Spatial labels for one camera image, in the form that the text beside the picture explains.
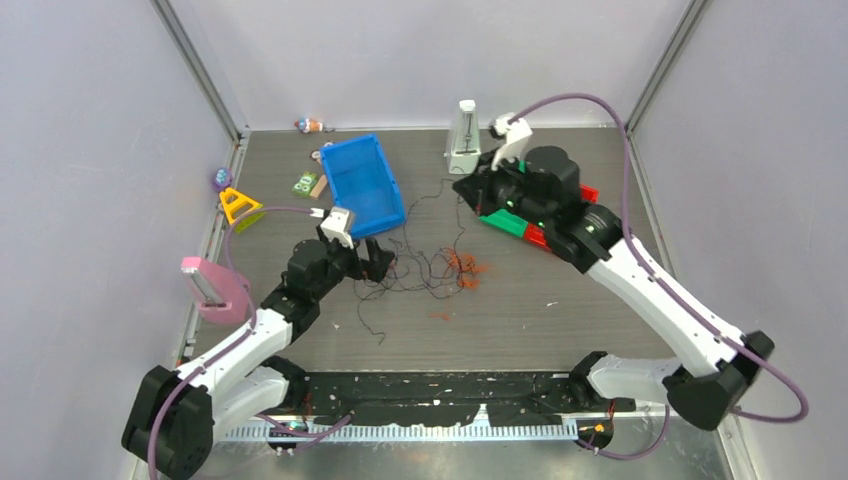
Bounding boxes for purple round toy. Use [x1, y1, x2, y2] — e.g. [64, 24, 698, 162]
[211, 167, 233, 193]

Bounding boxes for yellow triangle toy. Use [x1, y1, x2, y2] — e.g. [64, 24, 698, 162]
[218, 187, 265, 233]

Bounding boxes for small round toy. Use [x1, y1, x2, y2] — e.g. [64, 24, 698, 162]
[310, 142, 334, 163]

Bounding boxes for wooden block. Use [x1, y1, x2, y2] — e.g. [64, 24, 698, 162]
[309, 175, 328, 199]

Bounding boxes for blue plastic bin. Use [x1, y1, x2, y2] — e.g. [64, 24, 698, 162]
[320, 133, 407, 239]

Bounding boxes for green toy block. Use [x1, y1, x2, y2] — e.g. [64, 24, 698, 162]
[291, 172, 318, 197]

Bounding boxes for white metronome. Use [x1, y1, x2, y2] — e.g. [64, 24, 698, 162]
[444, 99, 481, 175]

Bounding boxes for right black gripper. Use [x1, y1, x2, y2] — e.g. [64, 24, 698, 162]
[452, 148, 552, 231]

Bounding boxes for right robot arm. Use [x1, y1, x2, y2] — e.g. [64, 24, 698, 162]
[453, 146, 774, 431]

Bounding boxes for green plastic bin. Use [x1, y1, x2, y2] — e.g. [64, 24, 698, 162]
[480, 209, 528, 238]

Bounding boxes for black wire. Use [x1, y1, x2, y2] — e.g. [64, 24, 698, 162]
[351, 177, 473, 346]

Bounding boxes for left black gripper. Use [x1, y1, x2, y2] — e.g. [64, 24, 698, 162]
[312, 224, 392, 302]

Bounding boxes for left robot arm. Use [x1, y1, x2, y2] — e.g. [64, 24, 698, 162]
[120, 237, 396, 479]

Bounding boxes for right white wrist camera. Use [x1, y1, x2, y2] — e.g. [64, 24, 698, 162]
[489, 112, 533, 171]

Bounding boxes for pink stand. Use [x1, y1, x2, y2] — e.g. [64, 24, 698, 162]
[180, 256, 250, 325]

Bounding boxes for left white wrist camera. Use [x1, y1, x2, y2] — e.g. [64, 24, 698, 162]
[310, 206, 356, 250]

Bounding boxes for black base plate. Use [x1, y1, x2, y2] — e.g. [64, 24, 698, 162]
[263, 371, 636, 427]

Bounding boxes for small figurine toy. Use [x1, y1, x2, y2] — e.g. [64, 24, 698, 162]
[293, 117, 326, 134]

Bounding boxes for red plastic bin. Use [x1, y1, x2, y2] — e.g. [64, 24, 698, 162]
[522, 184, 599, 251]

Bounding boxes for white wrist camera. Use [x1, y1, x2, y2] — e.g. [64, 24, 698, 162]
[310, 206, 356, 250]
[489, 112, 533, 171]

